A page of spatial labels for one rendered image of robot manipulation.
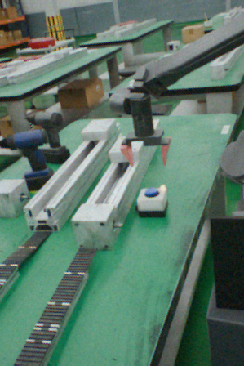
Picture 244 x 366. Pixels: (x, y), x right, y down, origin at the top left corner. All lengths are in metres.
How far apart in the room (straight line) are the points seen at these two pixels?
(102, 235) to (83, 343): 0.31
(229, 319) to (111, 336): 0.24
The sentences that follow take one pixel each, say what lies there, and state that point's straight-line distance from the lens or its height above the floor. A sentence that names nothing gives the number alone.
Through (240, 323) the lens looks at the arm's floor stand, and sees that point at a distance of 0.86.
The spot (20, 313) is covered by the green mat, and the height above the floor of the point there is 0.78.
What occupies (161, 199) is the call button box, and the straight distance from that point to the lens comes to 1.17.
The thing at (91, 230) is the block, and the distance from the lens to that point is 1.06.
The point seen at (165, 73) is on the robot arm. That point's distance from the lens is 1.08.
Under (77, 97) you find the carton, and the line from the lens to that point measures 5.04.
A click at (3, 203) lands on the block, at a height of 0.84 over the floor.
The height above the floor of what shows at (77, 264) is 0.81.
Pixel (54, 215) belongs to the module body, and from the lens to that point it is 1.19.
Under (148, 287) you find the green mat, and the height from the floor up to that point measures 0.78.
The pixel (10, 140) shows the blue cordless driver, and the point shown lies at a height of 0.98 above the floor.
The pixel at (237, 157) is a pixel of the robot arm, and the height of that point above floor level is 1.06.
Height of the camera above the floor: 1.39
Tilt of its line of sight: 25 degrees down
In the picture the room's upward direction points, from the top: 9 degrees counter-clockwise
